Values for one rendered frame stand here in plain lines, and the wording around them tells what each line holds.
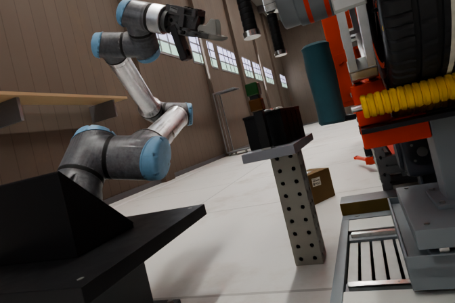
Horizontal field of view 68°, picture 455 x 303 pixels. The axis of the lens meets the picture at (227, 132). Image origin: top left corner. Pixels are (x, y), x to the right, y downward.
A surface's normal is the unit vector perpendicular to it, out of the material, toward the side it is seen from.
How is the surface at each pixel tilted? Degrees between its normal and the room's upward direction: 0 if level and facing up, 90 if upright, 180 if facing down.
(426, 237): 90
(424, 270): 90
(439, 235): 90
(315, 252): 90
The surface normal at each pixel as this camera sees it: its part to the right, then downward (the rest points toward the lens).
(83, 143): -0.06, -0.64
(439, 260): -0.36, 0.08
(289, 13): -0.17, 0.61
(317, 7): -0.07, 0.78
